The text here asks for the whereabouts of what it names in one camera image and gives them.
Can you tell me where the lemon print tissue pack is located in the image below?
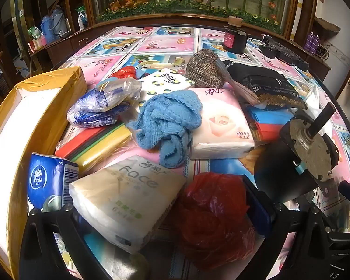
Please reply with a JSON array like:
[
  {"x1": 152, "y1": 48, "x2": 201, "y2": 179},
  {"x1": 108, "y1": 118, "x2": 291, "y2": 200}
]
[{"x1": 138, "y1": 68, "x2": 194, "y2": 105}]

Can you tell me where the pink box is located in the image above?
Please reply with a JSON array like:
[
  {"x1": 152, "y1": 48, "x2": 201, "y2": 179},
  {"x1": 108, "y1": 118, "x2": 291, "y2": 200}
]
[{"x1": 29, "y1": 35, "x2": 47, "y2": 50}]

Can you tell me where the printed floral tablecloth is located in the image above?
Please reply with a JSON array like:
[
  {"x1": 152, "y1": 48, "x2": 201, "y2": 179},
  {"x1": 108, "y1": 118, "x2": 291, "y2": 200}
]
[{"x1": 51, "y1": 25, "x2": 350, "y2": 280}]

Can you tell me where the blue thermos flask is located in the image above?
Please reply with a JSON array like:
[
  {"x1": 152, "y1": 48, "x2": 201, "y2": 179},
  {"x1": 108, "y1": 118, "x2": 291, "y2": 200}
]
[{"x1": 40, "y1": 15, "x2": 57, "y2": 44}]

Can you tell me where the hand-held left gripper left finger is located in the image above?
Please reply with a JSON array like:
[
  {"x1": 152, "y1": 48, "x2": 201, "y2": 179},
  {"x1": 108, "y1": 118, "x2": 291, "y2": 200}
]
[{"x1": 19, "y1": 203, "x2": 112, "y2": 280}]

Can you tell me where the black packet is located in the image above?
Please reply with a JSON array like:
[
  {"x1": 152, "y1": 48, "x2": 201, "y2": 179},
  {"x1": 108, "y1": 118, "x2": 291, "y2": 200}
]
[{"x1": 222, "y1": 60, "x2": 308, "y2": 107}]

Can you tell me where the blue and white plastic bag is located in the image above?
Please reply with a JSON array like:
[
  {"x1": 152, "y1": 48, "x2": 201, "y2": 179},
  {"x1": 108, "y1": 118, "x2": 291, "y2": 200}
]
[{"x1": 66, "y1": 77, "x2": 142, "y2": 129}]

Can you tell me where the black motor with metal plate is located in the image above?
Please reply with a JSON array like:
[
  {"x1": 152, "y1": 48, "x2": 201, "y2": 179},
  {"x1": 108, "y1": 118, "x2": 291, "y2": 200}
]
[{"x1": 254, "y1": 103, "x2": 340, "y2": 205}]

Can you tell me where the blue tissue pack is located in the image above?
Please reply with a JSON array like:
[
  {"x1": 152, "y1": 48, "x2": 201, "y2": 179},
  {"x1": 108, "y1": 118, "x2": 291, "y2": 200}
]
[{"x1": 27, "y1": 152, "x2": 79, "y2": 213}]

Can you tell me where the large red plastic bag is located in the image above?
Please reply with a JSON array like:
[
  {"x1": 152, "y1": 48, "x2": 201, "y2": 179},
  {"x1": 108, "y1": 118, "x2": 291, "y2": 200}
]
[{"x1": 175, "y1": 172, "x2": 257, "y2": 270}]

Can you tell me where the multicoloured sponge pack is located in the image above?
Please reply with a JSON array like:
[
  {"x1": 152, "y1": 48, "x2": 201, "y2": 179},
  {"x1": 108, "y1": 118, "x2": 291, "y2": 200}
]
[{"x1": 55, "y1": 122, "x2": 133, "y2": 175}]

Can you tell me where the grey thermos flask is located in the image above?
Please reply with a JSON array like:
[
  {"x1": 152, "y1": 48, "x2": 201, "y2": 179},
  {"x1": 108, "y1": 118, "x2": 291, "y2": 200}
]
[{"x1": 51, "y1": 6, "x2": 69, "y2": 38}]

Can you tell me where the black device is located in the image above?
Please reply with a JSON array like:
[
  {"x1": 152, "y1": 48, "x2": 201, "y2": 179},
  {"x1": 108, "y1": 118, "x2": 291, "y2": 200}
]
[{"x1": 258, "y1": 34, "x2": 310, "y2": 70}]

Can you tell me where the blue knitted cloth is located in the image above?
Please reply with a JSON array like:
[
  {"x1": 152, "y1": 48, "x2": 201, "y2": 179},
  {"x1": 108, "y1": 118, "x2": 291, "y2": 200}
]
[{"x1": 127, "y1": 90, "x2": 203, "y2": 168}]

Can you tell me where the white tissue pack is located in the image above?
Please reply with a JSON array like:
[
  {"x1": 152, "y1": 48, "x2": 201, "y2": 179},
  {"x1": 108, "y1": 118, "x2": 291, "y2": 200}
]
[{"x1": 68, "y1": 155, "x2": 187, "y2": 254}]

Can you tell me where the green and white packet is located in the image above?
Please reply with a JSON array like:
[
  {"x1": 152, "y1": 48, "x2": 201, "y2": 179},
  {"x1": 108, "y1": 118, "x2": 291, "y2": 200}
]
[{"x1": 75, "y1": 4, "x2": 88, "y2": 21}]

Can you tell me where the brown knitted hat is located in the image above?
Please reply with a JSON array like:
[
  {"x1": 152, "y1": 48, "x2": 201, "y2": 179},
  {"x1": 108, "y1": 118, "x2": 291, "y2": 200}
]
[{"x1": 186, "y1": 49, "x2": 225, "y2": 88}]

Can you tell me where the blue and red sponge pack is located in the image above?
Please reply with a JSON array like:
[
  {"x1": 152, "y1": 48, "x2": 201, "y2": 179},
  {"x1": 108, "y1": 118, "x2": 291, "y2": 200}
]
[{"x1": 246, "y1": 105, "x2": 295, "y2": 143}]

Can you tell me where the small red plastic bag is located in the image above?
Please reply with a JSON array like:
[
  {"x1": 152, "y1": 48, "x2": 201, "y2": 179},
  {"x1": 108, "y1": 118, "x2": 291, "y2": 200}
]
[{"x1": 110, "y1": 66, "x2": 137, "y2": 79}]

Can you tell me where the pink rose tissue pack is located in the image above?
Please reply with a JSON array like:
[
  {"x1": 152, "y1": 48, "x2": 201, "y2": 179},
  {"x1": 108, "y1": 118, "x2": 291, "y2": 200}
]
[{"x1": 189, "y1": 87, "x2": 256, "y2": 160}]

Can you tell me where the brown woven tray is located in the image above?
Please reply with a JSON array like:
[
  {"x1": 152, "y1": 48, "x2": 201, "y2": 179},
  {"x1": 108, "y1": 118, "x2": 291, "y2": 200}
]
[{"x1": 313, "y1": 16, "x2": 340, "y2": 33}]

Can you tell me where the yellow cardboard box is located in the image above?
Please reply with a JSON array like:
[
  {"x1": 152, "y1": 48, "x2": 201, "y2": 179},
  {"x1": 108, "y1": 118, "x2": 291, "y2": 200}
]
[{"x1": 0, "y1": 66, "x2": 88, "y2": 277}]

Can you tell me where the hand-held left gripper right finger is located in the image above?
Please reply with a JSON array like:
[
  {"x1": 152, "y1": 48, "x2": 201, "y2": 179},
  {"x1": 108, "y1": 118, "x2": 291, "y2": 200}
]
[{"x1": 241, "y1": 175, "x2": 350, "y2": 280}]

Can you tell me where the dark bottle with wooden cap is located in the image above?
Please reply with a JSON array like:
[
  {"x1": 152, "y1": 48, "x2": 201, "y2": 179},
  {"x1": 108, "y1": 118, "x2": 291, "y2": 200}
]
[{"x1": 223, "y1": 15, "x2": 248, "y2": 54}]

